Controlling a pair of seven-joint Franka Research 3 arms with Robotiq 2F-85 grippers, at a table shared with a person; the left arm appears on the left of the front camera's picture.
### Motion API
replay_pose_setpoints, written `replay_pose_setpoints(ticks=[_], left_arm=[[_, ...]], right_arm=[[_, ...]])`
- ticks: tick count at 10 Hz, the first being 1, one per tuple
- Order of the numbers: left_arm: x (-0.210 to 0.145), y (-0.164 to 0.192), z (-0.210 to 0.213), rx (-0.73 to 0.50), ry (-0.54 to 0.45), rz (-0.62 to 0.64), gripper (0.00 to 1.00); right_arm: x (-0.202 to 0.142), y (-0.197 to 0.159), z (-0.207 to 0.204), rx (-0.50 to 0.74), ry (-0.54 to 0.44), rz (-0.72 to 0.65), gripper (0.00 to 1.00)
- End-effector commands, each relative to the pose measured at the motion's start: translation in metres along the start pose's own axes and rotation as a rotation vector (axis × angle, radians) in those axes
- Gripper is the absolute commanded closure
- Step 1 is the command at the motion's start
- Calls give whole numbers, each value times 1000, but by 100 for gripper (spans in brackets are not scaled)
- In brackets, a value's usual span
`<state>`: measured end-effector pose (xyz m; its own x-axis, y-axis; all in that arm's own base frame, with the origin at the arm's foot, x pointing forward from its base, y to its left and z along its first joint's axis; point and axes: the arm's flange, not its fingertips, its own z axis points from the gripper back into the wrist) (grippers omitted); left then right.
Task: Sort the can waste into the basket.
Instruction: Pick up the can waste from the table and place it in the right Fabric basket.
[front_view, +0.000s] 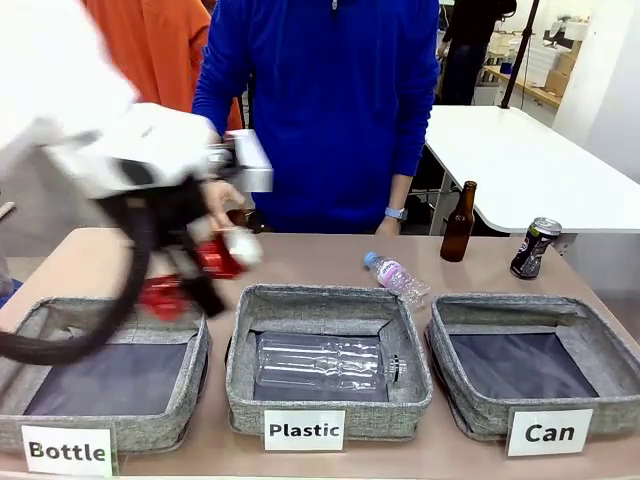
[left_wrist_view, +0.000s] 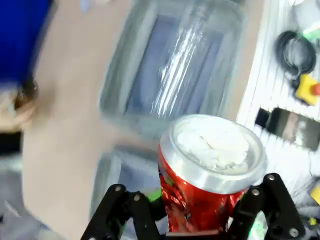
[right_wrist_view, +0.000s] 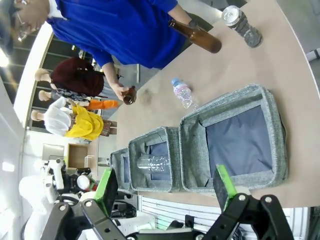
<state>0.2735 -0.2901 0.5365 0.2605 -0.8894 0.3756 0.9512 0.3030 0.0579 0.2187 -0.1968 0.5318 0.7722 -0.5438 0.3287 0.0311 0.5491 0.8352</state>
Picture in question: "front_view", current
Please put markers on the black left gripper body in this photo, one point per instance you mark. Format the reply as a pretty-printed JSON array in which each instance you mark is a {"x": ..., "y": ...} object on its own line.
[{"x": 160, "y": 215}]

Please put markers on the red soda can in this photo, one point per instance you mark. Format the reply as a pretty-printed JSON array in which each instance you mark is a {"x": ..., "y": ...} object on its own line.
[{"x": 220, "y": 260}]

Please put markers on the person's left forearm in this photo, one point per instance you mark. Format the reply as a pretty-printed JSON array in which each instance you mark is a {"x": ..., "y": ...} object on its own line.
[{"x": 400, "y": 192}]

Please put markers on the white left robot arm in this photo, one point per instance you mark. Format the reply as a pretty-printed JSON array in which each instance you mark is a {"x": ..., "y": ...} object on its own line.
[{"x": 75, "y": 100}]

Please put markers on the red crushed can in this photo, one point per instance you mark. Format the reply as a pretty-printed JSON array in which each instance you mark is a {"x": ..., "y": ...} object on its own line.
[{"x": 161, "y": 299}]

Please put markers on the grey fabric basket labelled Plastic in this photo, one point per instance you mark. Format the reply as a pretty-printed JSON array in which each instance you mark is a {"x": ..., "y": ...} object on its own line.
[{"x": 325, "y": 300}]

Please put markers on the grey fabric basket labelled Bottle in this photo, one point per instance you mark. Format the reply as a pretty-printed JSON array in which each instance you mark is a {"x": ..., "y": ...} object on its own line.
[{"x": 100, "y": 425}]

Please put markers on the black soda can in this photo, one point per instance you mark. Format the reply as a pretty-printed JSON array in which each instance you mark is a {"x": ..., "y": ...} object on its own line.
[{"x": 533, "y": 250}]

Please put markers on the grey fabric basket labelled Can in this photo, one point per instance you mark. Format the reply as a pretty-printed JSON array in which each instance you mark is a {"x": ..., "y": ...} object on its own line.
[{"x": 530, "y": 405}]

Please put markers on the white Can label card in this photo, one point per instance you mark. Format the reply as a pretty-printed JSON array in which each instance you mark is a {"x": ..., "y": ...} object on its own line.
[{"x": 550, "y": 433}]

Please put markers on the person's right hand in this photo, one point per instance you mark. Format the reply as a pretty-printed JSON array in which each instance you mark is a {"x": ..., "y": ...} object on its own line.
[{"x": 225, "y": 197}]

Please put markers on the person's left hand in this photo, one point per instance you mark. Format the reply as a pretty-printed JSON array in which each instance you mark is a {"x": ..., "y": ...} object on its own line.
[{"x": 388, "y": 227}]

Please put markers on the large clear plastic bottle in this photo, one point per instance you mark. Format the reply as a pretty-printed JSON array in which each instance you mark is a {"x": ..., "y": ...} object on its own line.
[{"x": 320, "y": 362}]

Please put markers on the person in orange top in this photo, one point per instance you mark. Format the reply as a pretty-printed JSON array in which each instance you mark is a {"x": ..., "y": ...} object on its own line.
[{"x": 155, "y": 50}]

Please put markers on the white Plastic label card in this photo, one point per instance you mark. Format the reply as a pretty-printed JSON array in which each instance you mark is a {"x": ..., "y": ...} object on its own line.
[{"x": 304, "y": 430}]

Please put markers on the small clear water bottle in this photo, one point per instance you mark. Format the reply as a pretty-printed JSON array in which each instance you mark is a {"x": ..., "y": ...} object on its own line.
[{"x": 397, "y": 277}]

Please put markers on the person in blue sweater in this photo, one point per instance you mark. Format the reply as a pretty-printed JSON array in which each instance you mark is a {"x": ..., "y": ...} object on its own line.
[{"x": 325, "y": 100}]

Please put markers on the light blue wristwatch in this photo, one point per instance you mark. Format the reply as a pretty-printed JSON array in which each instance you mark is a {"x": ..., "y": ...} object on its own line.
[{"x": 396, "y": 213}]

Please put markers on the white Bottle label card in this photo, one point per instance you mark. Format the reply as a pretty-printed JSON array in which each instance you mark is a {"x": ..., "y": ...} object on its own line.
[{"x": 67, "y": 451}]

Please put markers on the brown glass beer bottle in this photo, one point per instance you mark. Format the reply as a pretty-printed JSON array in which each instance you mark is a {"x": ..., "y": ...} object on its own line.
[{"x": 458, "y": 230}]

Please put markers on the white side table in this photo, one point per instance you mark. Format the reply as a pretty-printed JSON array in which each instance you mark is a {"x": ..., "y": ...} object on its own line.
[{"x": 520, "y": 160}]

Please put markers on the person in black clothes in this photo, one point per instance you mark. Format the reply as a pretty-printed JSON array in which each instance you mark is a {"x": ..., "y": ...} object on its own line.
[{"x": 470, "y": 45}]

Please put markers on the wooden workbench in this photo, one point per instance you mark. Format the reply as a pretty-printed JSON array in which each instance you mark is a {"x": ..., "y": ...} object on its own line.
[{"x": 525, "y": 87}]

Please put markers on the black tripod pole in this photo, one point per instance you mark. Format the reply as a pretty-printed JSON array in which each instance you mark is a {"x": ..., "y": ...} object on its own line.
[{"x": 520, "y": 50}]

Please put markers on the cardboard box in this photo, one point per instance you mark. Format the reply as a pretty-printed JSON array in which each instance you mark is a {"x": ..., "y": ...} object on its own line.
[{"x": 562, "y": 72}]

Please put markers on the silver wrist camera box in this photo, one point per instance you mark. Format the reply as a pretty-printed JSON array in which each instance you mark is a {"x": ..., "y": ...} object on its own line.
[{"x": 252, "y": 160}]

